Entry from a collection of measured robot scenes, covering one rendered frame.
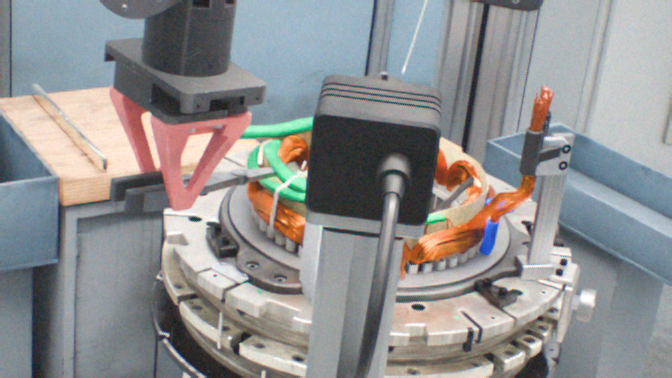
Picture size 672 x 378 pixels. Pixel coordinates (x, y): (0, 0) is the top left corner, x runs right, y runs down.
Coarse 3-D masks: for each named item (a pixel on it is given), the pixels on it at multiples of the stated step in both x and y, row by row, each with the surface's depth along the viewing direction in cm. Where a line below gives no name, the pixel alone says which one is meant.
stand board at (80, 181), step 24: (72, 96) 128; (96, 96) 129; (24, 120) 122; (48, 120) 123; (72, 120) 123; (96, 120) 124; (144, 120) 125; (48, 144) 118; (72, 144) 118; (96, 144) 119; (120, 144) 120; (192, 144) 121; (240, 144) 122; (72, 168) 114; (96, 168) 115; (120, 168) 115; (192, 168) 118; (72, 192) 112; (96, 192) 114
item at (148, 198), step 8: (160, 184) 88; (128, 192) 86; (136, 192) 86; (144, 192) 86; (152, 192) 87; (160, 192) 87; (128, 200) 86; (136, 200) 86; (144, 200) 87; (152, 200) 87; (160, 200) 87; (168, 200) 88; (128, 208) 86; (136, 208) 86; (144, 208) 87; (152, 208) 87; (160, 208) 88
